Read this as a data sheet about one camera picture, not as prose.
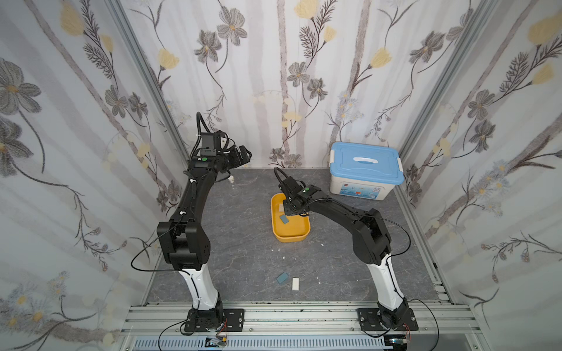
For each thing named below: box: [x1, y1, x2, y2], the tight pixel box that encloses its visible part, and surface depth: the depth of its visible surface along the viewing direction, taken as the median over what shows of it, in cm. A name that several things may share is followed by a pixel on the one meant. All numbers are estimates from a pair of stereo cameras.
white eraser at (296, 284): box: [291, 277, 300, 292], surface depth 83 cm
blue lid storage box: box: [328, 141, 405, 201], surface depth 103 cm
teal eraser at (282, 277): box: [275, 271, 290, 285], surface depth 86 cm
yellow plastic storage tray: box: [270, 193, 311, 243], surface depth 100 cm
